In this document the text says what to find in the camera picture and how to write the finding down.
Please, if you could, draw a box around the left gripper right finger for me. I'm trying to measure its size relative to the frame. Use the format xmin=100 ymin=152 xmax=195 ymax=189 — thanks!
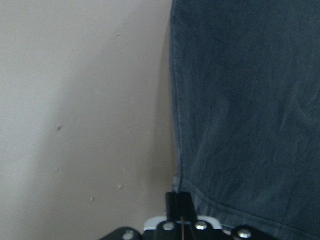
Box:
xmin=178 ymin=191 xmax=197 ymax=222

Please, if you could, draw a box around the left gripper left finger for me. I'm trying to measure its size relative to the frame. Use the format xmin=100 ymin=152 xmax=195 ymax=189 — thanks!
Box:
xmin=165 ymin=192 xmax=179 ymax=221

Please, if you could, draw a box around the black graphic t-shirt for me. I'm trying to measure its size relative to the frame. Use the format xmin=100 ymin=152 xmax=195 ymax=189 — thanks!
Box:
xmin=169 ymin=0 xmax=320 ymax=240

